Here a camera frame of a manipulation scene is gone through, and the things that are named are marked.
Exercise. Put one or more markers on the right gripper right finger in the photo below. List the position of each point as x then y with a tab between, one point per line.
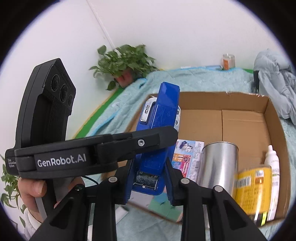
227	220

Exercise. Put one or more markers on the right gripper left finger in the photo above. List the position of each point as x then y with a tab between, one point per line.
70	219

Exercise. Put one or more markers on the pastel rubiks cube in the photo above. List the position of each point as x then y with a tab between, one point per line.
161	206

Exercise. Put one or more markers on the white spray bottle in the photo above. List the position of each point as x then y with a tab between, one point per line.
272	160

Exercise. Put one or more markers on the white plastic device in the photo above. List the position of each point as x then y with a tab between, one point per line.
138	200

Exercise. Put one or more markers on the person's left hand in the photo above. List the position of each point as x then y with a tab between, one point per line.
29	190

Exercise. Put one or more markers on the yellow labelled dark jar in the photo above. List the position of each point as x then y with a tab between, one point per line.
253	193

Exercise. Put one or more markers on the large leaf plant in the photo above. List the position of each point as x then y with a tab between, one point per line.
11	199

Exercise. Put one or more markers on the silver metal can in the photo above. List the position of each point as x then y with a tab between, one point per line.
219	166

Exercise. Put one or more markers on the light green quilted blanket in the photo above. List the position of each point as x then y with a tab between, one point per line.
123	112

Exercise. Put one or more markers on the colourful cartoon book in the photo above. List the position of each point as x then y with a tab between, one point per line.
187	157

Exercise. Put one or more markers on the potted green plant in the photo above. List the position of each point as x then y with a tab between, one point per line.
123	65

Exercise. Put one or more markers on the light blue puffer jacket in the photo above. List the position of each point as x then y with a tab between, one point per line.
275	77

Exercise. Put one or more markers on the small orange labelled jar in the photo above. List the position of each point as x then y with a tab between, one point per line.
228	61

